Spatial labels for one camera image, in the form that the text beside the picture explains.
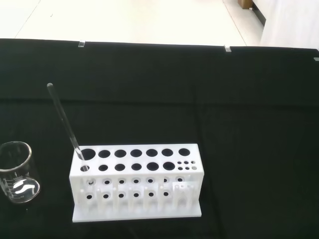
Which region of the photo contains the white test tube rack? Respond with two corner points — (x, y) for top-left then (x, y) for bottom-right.
(68, 143), (202, 223)

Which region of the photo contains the black bench cloth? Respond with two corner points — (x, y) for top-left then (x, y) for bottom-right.
(0, 38), (319, 239)

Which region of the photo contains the clear glass beaker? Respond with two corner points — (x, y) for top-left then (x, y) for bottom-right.
(0, 141), (41, 204)

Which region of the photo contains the white fabric cover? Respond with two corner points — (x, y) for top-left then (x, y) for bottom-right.
(259, 0), (319, 49)

